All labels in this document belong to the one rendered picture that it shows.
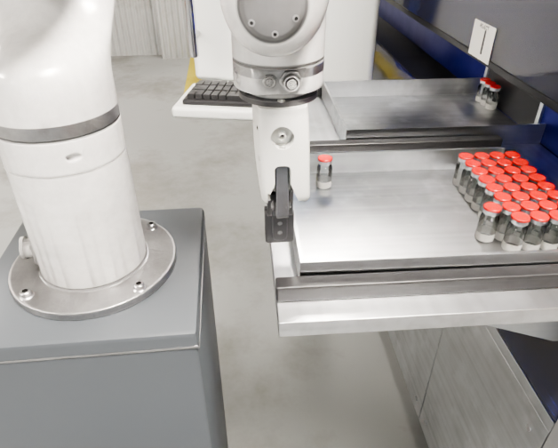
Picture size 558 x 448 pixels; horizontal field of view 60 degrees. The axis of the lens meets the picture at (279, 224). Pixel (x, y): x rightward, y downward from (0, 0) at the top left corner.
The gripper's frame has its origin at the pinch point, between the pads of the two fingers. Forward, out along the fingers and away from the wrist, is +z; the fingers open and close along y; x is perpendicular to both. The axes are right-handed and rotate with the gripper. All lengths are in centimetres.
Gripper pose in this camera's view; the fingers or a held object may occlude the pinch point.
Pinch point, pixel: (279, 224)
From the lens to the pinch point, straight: 54.0
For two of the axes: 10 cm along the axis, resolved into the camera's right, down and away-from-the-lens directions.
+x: -10.0, 0.5, -0.6
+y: -0.8, -5.5, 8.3
